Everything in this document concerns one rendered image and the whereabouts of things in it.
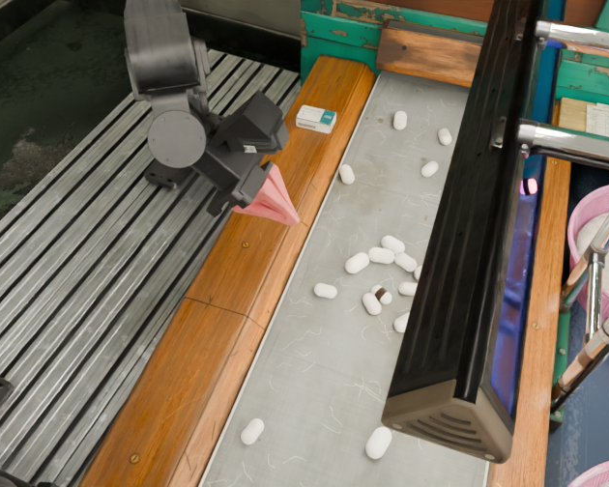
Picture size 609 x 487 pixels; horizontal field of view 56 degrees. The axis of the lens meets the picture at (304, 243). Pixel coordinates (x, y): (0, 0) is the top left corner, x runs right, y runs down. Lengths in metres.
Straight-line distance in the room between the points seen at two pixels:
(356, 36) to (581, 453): 0.77
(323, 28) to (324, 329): 0.59
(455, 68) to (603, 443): 0.62
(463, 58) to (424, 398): 0.77
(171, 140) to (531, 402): 0.50
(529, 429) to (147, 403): 0.44
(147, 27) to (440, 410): 0.50
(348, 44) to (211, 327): 0.62
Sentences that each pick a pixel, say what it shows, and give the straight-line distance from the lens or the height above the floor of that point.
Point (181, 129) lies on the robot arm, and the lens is 0.59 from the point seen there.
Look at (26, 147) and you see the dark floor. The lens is 2.30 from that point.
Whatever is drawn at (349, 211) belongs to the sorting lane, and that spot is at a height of 0.74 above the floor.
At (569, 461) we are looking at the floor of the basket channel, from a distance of 0.83.
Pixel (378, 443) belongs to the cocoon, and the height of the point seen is 0.76.
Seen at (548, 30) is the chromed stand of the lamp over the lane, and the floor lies 1.12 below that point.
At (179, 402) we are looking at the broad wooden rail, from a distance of 0.71.
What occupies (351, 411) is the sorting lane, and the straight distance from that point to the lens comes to 0.72.
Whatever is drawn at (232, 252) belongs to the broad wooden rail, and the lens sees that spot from 0.81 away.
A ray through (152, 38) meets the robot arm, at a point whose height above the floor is 1.06.
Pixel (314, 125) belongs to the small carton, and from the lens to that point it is 0.97.
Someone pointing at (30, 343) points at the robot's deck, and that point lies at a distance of 0.94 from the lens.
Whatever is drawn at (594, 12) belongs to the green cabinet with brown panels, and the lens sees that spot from 1.06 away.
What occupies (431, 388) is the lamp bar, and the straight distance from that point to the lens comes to 0.35.
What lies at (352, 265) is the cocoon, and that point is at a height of 0.76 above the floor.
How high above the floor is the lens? 1.41
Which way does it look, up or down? 52 degrees down
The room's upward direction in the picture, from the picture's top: straight up
